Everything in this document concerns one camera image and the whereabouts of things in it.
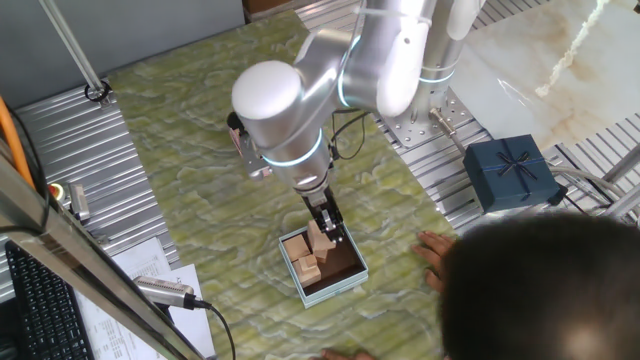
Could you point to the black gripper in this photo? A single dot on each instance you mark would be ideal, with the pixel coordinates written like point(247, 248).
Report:
point(322, 207)

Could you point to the light wooden block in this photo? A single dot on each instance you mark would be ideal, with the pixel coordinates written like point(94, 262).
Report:
point(310, 277)
point(319, 240)

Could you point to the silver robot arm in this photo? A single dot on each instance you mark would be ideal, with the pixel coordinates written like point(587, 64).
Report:
point(280, 115)

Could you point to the light blue cardboard box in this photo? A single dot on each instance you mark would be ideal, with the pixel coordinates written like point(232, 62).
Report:
point(345, 280)

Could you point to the navy gift box with bow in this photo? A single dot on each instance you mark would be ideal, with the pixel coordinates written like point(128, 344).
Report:
point(505, 185)

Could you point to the person right hand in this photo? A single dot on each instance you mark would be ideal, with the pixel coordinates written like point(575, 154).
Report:
point(435, 252)

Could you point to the person left hand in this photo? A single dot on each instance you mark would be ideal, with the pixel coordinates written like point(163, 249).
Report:
point(345, 356)

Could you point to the small wooden cube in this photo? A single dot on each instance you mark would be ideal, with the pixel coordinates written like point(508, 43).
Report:
point(309, 261)
point(321, 256)

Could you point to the large wooden cube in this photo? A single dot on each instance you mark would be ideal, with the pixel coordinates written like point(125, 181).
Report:
point(296, 247)

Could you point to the green marble pattern mat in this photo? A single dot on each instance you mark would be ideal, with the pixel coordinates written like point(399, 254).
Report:
point(210, 210)

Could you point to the plain white paper sheet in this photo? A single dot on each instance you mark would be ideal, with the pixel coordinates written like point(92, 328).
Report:
point(192, 325)

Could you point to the person head black hair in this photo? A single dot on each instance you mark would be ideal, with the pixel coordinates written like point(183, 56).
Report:
point(540, 290)

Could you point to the white paper with table print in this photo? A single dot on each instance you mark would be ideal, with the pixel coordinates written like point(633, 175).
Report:
point(115, 330)

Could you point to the black plug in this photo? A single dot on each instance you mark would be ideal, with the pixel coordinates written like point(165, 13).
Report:
point(558, 195)

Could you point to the small silver device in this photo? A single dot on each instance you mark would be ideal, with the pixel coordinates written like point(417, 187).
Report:
point(79, 201)

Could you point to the white marble pattern sheet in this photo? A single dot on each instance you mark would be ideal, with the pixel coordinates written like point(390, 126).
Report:
point(525, 60)

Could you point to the red emergency stop button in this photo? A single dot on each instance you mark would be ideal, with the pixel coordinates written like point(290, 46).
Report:
point(56, 191)

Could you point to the black computer keyboard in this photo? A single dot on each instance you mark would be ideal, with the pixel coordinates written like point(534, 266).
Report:
point(45, 310)

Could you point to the aluminium pole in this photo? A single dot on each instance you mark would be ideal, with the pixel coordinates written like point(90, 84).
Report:
point(72, 45)

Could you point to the orange tube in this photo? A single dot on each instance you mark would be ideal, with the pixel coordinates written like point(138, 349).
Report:
point(14, 142)

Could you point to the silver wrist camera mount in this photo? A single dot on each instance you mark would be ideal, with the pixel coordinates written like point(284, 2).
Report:
point(257, 167)

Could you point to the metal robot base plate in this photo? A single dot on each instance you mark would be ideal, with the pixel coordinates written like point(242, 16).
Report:
point(440, 132)

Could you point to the silver depth camera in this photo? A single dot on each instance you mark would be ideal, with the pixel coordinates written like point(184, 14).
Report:
point(162, 291)

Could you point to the steel frame beam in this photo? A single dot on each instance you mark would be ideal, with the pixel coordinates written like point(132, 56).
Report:
point(75, 250)

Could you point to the aluminium frame bar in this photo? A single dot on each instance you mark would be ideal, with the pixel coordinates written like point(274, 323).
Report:
point(620, 202)
point(622, 165)

